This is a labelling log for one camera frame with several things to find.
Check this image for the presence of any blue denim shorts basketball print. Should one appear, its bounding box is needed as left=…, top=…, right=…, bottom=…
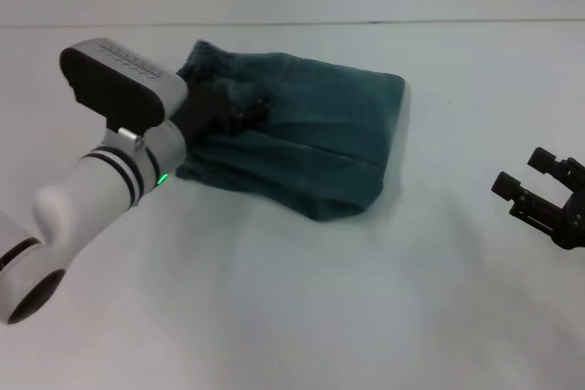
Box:
left=175, top=39, right=411, bottom=223

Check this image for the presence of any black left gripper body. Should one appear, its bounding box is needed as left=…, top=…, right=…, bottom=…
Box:
left=169, top=80, right=243, bottom=143

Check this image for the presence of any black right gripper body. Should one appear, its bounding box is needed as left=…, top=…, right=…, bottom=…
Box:
left=550, top=157, right=585, bottom=252

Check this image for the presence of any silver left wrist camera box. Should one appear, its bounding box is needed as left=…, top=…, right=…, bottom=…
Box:
left=58, top=37, right=188, bottom=136

